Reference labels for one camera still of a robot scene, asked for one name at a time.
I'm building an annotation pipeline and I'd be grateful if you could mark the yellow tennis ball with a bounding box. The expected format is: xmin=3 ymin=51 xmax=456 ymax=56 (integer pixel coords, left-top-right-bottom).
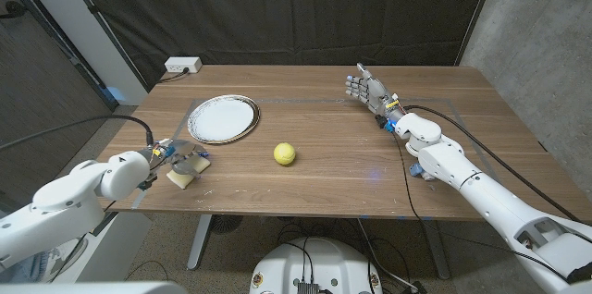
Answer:
xmin=273 ymin=141 xmax=297 ymax=166

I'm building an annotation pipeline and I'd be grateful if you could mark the black power cord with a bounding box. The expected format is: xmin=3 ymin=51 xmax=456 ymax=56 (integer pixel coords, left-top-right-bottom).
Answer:
xmin=158 ymin=67 xmax=191 ymax=84

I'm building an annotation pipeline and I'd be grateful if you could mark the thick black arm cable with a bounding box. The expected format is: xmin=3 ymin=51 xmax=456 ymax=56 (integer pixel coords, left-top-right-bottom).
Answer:
xmin=401 ymin=104 xmax=580 ymax=224
xmin=0 ymin=114 xmax=155 ymax=152

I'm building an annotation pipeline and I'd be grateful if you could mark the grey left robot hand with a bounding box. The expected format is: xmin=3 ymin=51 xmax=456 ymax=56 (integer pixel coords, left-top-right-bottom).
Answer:
xmin=155 ymin=139 xmax=212 ymax=179

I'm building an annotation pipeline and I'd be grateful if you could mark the black round floor fan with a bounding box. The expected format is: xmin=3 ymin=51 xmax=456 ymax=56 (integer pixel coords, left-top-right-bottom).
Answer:
xmin=210 ymin=214 xmax=244 ymax=235

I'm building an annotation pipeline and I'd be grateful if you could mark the person's blue jeans leg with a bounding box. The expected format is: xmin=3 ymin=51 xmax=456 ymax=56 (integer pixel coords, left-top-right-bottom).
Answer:
xmin=8 ymin=250 xmax=52 ymax=284

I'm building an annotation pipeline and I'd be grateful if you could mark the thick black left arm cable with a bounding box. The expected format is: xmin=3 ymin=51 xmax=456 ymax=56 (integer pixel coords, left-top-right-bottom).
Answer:
xmin=0 ymin=114 xmax=155 ymax=152

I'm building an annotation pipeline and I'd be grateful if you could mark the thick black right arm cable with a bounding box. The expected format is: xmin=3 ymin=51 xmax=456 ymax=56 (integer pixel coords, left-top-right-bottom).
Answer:
xmin=401 ymin=104 xmax=580 ymax=224

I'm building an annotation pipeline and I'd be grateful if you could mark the white power strip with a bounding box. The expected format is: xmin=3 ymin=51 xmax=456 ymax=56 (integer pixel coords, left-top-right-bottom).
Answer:
xmin=164 ymin=55 xmax=204 ymax=74

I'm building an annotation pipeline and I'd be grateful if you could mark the grey floor cable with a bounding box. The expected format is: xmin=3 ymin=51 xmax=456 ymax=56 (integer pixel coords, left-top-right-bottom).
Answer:
xmin=355 ymin=217 xmax=413 ymax=291

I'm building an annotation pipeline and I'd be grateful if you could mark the white paper plate dark rim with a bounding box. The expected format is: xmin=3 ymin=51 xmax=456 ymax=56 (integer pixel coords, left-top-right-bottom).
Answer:
xmin=187 ymin=94 xmax=261 ymax=145

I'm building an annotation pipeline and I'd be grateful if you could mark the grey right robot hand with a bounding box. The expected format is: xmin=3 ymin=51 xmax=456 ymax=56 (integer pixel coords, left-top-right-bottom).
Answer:
xmin=344 ymin=62 xmax=404 ymax=118

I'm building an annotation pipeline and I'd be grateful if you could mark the pale yellow sponge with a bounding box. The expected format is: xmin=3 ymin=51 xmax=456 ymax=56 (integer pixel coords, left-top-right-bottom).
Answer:
xmin=166 ymin=154 xmax=212 ymax=190

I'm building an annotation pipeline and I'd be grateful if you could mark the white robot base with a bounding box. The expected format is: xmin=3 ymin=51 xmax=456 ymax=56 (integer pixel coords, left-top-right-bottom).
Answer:
xmin=249 ymin=237 xmax=384 ymax=294

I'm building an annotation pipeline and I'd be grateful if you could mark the black backdrop curtain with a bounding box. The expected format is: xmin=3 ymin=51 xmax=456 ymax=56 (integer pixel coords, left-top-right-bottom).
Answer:
xmin=68 ymin=0 xmax=496 ymax=92

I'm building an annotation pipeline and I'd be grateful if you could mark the black backdrop stand pole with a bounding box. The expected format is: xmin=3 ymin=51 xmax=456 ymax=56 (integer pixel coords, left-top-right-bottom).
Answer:
xmin=57 ymin=0 xmax=150 ymax=92
xmin=455 ymin=0 xmax=503 ymax=67

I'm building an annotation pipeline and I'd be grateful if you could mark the black base cable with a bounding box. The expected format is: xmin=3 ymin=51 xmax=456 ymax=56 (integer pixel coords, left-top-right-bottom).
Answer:
xmin=276 ymin=224 xmax=316 ymax=282

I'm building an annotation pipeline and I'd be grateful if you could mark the black door handle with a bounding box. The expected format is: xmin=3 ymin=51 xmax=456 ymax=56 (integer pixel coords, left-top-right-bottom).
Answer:
xmin=0 ymin=0 xmax=29 ymax=19

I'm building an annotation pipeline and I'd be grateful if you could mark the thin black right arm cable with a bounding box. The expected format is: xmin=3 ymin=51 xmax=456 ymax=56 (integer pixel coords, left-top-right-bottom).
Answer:
xmin=390 ymin=128 xmax=571 ymax=284

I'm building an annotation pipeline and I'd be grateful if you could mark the grey table leg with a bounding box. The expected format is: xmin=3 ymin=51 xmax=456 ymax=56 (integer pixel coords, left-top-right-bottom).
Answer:
xmin=186 ymin=214 xmax=214 ymax=271
xmin=423 ymin=219 xmax=452 ymax=280

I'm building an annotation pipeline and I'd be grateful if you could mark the black power adapter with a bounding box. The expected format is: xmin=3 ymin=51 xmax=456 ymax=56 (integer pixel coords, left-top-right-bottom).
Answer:
xmin=401 ymin=280 xmax=429 ymax=294

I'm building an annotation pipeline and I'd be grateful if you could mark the white robot torso edge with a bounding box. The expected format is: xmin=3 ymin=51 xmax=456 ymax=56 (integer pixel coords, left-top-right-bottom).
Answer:
xmin=0 ymin=280 xmax=187 ymax=294

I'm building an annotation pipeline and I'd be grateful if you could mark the white floor box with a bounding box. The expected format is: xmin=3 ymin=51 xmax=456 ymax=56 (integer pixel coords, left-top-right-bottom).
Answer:
xmin=45 ymin=212 xmax=154 ymax=284

